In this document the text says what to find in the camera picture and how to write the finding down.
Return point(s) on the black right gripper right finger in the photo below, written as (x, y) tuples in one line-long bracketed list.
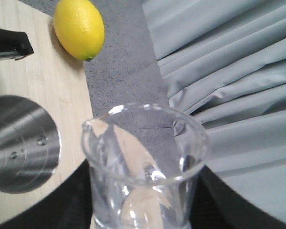
[(217, 206)]

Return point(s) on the steel double jigger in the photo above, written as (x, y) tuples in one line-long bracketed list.
[(30, 145)]

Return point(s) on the grey curtain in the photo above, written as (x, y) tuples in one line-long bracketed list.
[(224, 63)]

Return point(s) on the yellow lemon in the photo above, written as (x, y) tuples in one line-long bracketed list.
[(79, 27)]

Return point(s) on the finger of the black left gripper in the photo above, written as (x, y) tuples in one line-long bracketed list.
[(14, 45)]

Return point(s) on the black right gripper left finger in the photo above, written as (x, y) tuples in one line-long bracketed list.
[(67, 207)]

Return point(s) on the bamboo cutting board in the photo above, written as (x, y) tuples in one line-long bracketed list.
[(53, 79)]

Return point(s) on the clear glass beaker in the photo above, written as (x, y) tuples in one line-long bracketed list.
[(144, 162)]

